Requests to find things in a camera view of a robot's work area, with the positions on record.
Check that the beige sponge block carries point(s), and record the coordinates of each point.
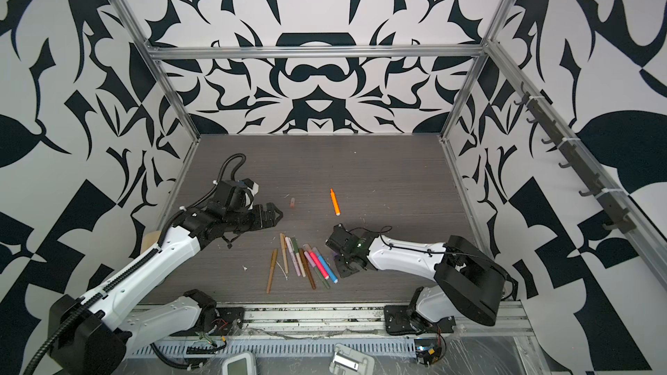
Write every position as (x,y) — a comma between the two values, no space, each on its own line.
(149,240)

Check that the green marker pen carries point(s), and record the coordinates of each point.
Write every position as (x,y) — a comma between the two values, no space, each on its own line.
(315,273)

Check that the light pink marker pen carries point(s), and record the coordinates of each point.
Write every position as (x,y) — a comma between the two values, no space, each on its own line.
(292,255)

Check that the orange marker pen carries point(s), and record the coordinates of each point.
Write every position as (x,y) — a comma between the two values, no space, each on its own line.
(334,201)

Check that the small electronics board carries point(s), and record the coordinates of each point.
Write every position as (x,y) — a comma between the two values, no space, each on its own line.
(429,351)

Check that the silver metal bracket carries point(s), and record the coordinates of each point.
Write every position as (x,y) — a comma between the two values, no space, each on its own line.
(347,361)

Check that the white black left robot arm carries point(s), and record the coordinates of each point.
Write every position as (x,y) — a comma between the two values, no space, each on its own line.
(95,333)

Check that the white handheld device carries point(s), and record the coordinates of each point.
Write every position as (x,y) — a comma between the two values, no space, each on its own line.
(241,364)

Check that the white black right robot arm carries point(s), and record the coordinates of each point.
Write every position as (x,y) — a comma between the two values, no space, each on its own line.
(467,283)

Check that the brown marker pen far left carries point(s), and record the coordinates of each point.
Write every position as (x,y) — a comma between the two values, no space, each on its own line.
(271,270)

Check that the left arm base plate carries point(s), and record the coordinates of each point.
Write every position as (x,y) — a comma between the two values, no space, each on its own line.
(222,320)

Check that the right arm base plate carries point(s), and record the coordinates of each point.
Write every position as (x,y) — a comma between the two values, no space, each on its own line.
(402,320)

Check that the blue marker pen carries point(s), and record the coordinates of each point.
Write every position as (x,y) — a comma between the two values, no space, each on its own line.
(324,265)

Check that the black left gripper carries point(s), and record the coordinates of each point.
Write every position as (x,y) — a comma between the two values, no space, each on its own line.
(260,220)

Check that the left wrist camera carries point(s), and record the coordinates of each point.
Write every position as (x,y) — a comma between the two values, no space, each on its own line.
(250,187)

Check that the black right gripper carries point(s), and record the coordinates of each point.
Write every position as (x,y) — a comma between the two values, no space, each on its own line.
(342,271)

